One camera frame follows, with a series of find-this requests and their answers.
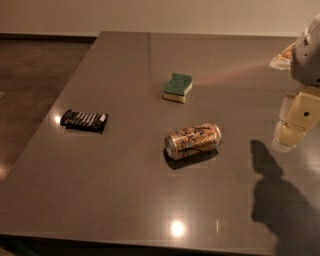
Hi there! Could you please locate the orange soda can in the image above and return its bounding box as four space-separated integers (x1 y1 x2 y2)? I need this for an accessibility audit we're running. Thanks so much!
165 123 222 160

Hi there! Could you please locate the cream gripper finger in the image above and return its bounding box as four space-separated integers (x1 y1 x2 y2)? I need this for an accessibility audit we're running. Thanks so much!
269 43 295 71
272 87 320 153

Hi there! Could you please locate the green and yellow sponge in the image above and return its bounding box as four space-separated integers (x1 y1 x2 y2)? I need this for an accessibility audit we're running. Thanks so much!
162 73 193 104

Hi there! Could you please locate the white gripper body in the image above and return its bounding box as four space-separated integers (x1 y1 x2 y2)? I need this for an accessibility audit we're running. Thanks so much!
291 15 320 87

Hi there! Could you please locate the black striped snack packet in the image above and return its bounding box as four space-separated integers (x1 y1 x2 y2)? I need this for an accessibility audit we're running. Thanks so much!
60 109 108 133

